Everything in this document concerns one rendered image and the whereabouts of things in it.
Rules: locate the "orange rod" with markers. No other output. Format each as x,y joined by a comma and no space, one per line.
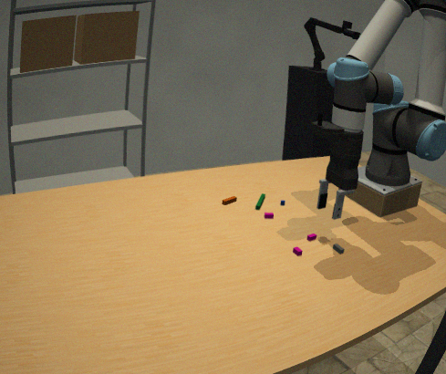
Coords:
229,200

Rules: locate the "green rod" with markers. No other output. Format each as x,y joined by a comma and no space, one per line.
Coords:
260,202

